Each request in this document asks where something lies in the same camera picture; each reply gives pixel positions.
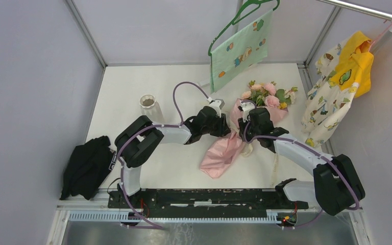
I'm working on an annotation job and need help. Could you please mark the cream printed ribbon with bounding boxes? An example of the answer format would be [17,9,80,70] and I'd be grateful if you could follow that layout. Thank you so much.
[240,143,279,188]

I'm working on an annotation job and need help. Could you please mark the pink plastic hanger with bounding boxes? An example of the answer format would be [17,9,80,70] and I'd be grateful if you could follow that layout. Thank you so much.
[369,20,392,52]

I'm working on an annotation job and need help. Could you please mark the yellow cartoon child shirt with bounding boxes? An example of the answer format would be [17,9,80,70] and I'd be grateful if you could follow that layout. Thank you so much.
[301,31,374,148]

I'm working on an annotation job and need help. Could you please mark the pink paper flower bouquet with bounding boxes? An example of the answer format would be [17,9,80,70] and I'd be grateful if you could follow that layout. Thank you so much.
[199,80,300,180]

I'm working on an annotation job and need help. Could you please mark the green plastic hanger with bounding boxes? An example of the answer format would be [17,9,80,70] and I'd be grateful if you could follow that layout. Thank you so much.
[207,0,280,58]

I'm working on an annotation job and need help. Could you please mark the metal clothes rail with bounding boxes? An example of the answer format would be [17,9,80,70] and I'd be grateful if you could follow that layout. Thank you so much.
[317,0,392,32]

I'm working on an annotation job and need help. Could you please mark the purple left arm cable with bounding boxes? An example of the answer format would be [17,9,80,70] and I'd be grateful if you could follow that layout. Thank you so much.
[116,82,213,231]

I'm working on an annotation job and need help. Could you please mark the white slotted cable duct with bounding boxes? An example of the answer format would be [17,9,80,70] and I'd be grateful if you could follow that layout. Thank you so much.
[68,211,283,224]

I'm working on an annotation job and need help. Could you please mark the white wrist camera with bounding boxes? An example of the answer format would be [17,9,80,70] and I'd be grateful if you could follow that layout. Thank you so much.
[208,97,225,117]
[238,101,256,123]

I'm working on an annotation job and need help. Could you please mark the white ribbed ceramic vase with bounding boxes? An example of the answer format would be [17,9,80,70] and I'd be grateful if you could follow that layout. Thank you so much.
[139,94,165,124]

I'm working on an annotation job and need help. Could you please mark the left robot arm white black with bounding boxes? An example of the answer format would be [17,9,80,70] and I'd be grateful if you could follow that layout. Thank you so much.
[115,106,231,208]

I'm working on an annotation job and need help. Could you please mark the green cartoon print cloth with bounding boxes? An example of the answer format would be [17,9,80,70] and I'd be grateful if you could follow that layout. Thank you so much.
[210,10,273,93]

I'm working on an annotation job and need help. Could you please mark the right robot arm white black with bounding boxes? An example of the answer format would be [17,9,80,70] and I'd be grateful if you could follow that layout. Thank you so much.
[238,103,365,216]

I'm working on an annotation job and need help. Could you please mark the black cloth bundle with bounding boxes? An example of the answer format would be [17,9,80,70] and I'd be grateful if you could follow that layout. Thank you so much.
[60,136,116,200]

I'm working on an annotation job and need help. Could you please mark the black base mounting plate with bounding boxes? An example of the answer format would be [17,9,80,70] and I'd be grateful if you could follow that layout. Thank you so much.
[108,188,309,218]

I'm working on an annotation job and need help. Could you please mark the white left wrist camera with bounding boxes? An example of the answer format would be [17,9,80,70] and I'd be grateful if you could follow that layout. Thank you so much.
[208,97,225,117]

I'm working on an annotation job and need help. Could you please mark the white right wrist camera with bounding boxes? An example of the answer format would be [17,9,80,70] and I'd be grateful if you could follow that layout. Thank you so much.
[238,101,256,123]

